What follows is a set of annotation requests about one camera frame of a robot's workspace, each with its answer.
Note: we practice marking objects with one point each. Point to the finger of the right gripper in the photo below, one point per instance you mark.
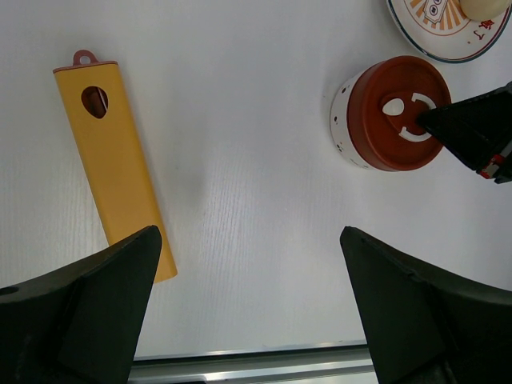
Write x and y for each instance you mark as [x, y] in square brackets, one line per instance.
[477, 131]

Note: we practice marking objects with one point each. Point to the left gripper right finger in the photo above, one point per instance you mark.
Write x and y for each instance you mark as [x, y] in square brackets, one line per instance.
[424, 324]

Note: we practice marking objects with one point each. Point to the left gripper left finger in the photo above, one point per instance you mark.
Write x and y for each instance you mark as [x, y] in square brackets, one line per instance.
[80, 323]

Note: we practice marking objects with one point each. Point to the red lunch box lid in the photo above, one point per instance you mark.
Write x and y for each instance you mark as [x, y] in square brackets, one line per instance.
[382, 111]

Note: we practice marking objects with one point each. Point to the steel lunch box bowl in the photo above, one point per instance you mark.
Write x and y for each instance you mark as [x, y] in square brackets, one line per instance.
[339, 125]

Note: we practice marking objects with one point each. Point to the white patterned plate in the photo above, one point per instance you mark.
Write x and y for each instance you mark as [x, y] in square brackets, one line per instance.
[442, 32]

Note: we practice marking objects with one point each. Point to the round white bun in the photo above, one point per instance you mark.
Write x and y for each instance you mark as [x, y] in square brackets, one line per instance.
[481, 10]

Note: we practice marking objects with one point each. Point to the yellow wooden block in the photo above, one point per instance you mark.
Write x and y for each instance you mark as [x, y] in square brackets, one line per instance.
[102, 122]

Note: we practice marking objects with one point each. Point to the aluminium front rail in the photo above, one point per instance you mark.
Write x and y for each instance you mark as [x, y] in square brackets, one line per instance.
[321, 363]

